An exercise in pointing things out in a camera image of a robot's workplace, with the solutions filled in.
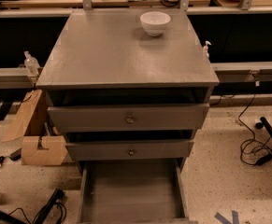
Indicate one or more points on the grey open bottom drawer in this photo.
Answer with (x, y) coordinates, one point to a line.
(132, 192)

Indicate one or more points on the clear sanitizer bottle left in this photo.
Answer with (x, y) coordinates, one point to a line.
(31, 63)

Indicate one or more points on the grey middle drawer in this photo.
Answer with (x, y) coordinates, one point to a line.
(102, 151)

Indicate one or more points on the grey top drawer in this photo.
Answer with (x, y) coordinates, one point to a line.
(116, 118)

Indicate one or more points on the black power strip left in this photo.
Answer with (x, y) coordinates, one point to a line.
(58, 194)

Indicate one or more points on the cardboard piece on floor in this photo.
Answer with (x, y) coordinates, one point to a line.
(43, 151)

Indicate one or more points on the grey drawer cabinet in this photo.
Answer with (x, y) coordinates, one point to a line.
(104, 57)

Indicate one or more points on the white ceramic bowl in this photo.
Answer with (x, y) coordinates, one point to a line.
(154, 23)

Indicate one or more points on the white pump bottle right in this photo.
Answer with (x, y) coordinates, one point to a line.
(206, 47)

